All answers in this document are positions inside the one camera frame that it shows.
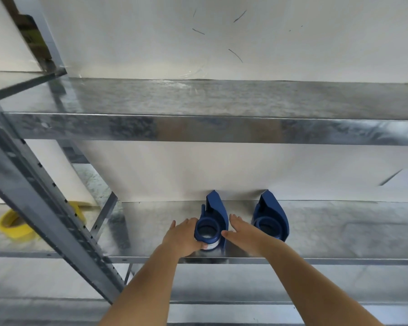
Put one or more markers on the person's left hand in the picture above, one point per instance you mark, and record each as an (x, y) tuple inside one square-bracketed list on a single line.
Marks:
[(178, 239)]

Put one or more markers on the person's right hand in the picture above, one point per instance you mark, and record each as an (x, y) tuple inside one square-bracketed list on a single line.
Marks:
[(248, 237)]

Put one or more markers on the person's left thumb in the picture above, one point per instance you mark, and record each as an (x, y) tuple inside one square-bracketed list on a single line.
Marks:
[(200, 245)]

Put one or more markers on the person's right thumb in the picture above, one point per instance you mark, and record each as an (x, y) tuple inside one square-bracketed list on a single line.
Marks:
[(227, 233)]

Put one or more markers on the blue tape dispenser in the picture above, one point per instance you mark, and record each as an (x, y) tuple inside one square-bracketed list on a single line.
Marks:
[(217, 207), (272, 208)]

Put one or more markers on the person's right forearm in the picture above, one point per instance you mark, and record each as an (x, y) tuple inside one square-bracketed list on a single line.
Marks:
[(309, 285)]

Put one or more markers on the person's left forearm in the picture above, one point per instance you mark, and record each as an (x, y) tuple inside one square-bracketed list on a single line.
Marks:
[(146, 288)]

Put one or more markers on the clear tape roll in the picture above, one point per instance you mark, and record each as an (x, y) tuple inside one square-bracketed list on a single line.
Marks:
[(213, 245)]

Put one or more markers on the grey perforated rack upright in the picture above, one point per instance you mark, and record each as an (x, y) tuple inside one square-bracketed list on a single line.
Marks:
[(27, 186), (102, 213)]

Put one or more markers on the galvanised steel shelf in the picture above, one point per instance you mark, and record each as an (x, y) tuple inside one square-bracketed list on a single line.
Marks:
[(0, 249), (360, 288), (224, 101), (333, 230)]

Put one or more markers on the yellow tape roll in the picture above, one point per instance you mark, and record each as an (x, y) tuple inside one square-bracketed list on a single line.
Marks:
[(10, 230)]

